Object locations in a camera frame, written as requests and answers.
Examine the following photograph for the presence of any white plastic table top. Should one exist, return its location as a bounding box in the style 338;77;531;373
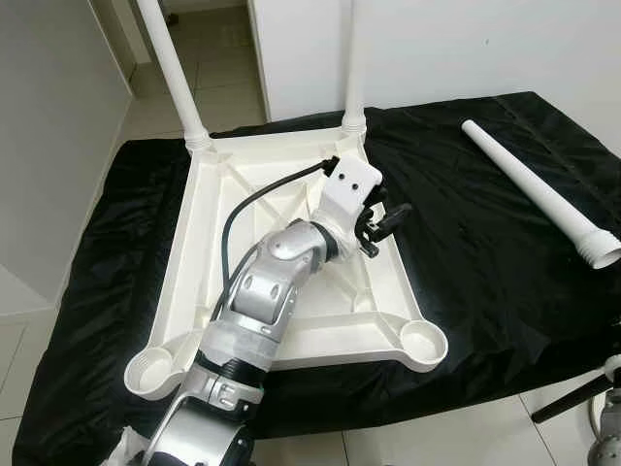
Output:
124;121;449;399

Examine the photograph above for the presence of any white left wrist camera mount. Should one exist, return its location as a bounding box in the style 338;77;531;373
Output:
318;157;381;234

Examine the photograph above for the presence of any white round stand base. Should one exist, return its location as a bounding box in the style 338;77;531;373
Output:
580;393;605;457

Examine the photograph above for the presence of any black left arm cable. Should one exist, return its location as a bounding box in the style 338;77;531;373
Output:
221;157;341;292

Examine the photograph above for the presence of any clear plastic wrap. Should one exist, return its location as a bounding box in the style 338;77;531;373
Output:
102;427;156;466

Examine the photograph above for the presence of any black cloth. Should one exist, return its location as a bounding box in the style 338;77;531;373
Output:
10;92;621;465

